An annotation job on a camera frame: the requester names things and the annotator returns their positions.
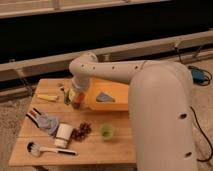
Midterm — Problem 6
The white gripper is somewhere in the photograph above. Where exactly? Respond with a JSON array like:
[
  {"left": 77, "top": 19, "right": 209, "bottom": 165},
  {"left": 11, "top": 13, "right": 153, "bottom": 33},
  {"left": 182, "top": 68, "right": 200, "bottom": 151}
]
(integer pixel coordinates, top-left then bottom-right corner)
[{"left": 68, "top": 76, "right": 90, "bottom": 109}]

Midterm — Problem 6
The red orange apple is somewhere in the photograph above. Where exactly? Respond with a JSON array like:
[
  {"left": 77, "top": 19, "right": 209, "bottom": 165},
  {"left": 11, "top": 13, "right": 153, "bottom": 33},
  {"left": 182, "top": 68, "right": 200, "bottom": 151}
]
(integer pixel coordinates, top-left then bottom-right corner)
[{"left": 75, "top": 92, "right": 85, "bottom": 103}]

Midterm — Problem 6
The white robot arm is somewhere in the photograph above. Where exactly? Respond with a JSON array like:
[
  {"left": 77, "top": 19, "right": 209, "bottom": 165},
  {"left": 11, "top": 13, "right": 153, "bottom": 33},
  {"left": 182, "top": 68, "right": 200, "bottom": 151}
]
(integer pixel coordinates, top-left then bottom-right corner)
[{"left": 69, "top": 52, "right": 198, "bottom": 171}]

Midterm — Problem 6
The green plastic cup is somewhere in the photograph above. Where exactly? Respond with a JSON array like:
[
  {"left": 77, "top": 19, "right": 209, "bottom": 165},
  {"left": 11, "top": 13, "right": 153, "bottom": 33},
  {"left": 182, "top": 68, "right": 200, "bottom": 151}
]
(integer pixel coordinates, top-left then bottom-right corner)
[{"left": 100, "top": 124, "right": 114, "bottom": 141}]

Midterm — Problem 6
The green vegetable toy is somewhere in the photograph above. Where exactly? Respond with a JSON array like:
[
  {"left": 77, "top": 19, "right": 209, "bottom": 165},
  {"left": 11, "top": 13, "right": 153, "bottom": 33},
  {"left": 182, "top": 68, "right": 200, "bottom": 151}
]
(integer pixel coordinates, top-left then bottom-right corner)
[{"left": 64, "top": 90, "right": 70, "bottom": 105}]

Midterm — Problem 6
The small brown white object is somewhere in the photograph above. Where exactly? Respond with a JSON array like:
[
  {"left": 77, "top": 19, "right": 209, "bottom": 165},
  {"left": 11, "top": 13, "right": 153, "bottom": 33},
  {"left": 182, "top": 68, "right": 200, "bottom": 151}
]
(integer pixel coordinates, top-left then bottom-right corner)
[{"left": 57, "top": 82, "right": 65, "bottom": 92}]

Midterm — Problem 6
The blue grey sponge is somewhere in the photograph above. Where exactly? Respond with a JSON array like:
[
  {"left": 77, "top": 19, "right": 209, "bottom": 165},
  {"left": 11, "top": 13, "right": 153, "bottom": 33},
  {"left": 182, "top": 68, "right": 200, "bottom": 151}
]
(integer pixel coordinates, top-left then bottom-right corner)
[{"left": 96, "top": 92, "right": 115, "bottom": 102}]

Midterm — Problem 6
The yellow banana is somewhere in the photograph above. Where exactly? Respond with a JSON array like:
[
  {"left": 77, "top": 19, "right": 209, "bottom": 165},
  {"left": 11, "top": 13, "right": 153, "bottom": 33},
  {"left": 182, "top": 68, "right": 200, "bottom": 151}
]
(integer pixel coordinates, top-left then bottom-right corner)
[{"left": 37, "top": 94, "right": 58, "bottom": 102}]

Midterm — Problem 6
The dark red grape bunch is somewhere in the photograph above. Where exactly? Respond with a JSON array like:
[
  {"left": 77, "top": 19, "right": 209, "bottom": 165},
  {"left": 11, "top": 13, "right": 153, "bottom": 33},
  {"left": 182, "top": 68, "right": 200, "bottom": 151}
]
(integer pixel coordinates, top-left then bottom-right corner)
[{"left": 71, "top": 122, "right": 92, "bottom": 141}]

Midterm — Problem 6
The yellow plastic bin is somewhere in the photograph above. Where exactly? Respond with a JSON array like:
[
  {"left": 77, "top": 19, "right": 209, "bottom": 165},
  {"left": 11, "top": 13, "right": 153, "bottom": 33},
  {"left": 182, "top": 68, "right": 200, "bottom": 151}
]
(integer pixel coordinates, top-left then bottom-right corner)
[{"left": 84, "top": 78, "right": 129, "bottom": 111}]

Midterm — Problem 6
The wooden folding table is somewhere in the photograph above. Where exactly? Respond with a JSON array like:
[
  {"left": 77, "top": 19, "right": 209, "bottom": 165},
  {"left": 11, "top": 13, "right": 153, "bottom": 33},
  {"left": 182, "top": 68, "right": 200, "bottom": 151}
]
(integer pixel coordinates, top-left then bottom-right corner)
[{"left": 9, "top": 79, "right": 135, "bottom": 166}]

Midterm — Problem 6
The white dish brush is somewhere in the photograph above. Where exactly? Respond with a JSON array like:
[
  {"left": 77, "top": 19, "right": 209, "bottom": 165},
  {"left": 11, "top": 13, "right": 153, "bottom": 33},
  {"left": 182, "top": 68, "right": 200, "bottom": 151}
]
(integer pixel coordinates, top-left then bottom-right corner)
[{"left": 27, "top": 142, "right": 78, "bottom": 157}]

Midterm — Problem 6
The blue power adapter box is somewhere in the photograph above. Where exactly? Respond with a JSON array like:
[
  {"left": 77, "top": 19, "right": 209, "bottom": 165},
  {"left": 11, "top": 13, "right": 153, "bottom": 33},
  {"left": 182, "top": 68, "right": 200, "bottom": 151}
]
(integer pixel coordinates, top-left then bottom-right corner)
[{"left": 191, "top": 69, "right": 206, "bottom": 83}]

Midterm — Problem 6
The black cable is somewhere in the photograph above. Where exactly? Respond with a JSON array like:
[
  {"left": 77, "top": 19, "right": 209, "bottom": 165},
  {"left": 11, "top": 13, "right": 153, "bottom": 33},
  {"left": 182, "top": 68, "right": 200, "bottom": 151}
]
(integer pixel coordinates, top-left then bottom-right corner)
[{"left": 187, "top": 65, "right": 213, "bottom": 164}]

